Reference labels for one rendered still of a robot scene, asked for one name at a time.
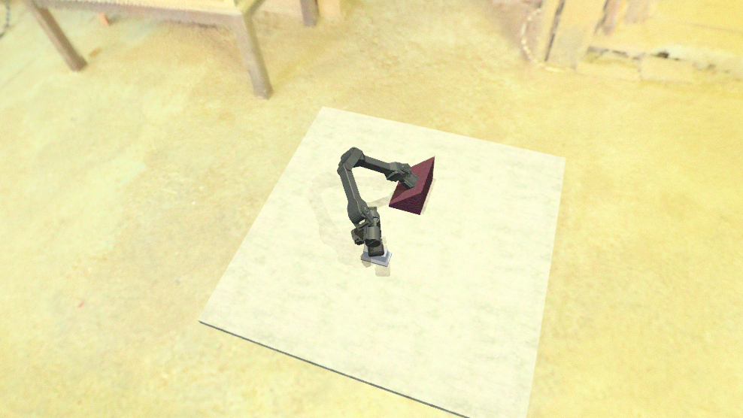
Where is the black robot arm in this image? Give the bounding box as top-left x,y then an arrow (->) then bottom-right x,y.
337,147 -> 420,247

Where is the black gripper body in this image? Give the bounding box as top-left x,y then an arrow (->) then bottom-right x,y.
368,244 -> 384,257

